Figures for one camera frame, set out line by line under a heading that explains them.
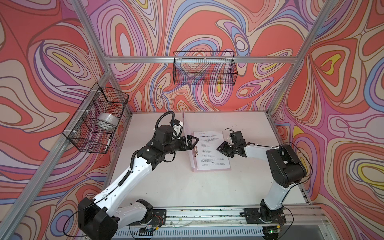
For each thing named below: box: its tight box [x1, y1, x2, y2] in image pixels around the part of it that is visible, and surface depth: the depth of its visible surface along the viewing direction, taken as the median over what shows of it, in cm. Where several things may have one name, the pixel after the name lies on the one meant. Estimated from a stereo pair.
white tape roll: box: [96, 112, 119, 130], surface depth 74 cm
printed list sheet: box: [193, 131, 231, 171], surface depth 98 cm
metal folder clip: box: [194, 145, 199, 157], surface depth 100 cm
